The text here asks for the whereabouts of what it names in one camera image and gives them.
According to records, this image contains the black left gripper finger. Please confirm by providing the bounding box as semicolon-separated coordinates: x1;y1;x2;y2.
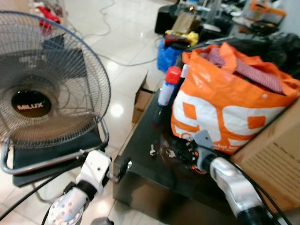
116;157;133;179

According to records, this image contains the black glossy low table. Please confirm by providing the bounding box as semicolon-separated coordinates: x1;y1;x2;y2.
112;87;300;225

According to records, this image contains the grey robot foot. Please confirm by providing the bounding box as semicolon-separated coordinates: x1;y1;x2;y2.
89;217;116;225

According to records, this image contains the orange and white shopping bag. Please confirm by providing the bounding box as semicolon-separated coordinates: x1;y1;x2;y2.
170;42;300;156

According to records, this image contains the small open cardboard box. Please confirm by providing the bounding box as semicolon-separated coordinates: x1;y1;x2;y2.
132;72;156;125

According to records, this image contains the white spray can red cap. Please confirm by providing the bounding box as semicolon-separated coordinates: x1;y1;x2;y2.
157;66;182;108

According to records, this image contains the large brown cardboard box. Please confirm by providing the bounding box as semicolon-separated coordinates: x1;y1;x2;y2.
229;99;300;212

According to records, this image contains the blue plastic bag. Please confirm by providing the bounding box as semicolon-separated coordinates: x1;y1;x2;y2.
157;37;184;74

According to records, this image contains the yellow cloth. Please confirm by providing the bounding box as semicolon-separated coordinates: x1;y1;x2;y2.
164;30;200;47

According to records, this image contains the brown paper bag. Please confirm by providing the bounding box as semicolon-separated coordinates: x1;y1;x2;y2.
172;10;200;35

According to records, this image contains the black cluttered low cabinet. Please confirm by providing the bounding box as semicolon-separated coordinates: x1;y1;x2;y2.
154;0;287;37

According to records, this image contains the black rubbish bag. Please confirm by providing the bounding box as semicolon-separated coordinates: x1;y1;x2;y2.
220;31;300;79

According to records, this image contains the orange box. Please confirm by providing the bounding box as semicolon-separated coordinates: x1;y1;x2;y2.
248;0;287;20

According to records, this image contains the red clothes pile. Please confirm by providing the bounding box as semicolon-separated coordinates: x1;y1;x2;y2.
32;2;62;36

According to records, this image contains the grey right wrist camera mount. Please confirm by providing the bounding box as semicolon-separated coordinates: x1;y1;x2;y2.
192;130;217;172

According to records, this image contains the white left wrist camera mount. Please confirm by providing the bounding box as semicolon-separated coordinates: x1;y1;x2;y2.
75;150;113;195

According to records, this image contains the black chair with chrome frame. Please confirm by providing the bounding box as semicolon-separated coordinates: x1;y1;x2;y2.
0;116;111;189

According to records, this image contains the grey Milux pedestal fan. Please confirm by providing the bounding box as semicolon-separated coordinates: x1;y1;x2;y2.
0;10;112;150

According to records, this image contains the white floor cable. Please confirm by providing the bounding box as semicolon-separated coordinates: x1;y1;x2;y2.
66;0;162;67

